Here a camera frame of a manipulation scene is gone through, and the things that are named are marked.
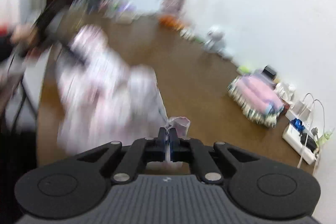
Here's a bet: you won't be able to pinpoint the purple tissue box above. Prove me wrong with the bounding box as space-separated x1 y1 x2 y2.
116 5 137 24

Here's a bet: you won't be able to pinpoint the pink blue garment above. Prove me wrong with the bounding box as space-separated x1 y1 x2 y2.
236 76 284 115

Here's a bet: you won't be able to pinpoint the green white small pack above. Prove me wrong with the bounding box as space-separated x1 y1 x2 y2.
237 65 252 75

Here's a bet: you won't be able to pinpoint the cream teal floral garment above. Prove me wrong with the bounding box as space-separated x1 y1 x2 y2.
227 76 284 127

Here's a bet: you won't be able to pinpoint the pink floral garment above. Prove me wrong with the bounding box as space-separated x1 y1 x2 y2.
56 25 190 155

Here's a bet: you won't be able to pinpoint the white charger adapters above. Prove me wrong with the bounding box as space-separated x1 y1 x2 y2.
291 101 313 122

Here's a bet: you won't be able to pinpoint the clear box of oranges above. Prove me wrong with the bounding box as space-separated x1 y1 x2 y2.
158 15 184 30

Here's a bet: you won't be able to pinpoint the white small power strip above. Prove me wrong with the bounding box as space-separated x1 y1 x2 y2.
179 28 195 41

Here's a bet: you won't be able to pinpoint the pink knitted vase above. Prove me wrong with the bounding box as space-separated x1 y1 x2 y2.
160 0 185 16

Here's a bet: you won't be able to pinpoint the white charging cable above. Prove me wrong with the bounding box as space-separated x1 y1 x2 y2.
296 93 326 175

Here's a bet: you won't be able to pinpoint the person left hand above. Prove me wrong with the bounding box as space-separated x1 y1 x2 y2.
10 24 39 47

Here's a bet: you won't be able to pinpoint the small green bottle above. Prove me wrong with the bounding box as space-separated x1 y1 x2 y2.
318 128 335 148

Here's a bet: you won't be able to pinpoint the white round robot toy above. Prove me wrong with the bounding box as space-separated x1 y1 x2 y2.
203 26 233 60

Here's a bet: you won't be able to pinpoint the black charger block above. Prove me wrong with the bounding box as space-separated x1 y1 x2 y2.
262 65 277 80

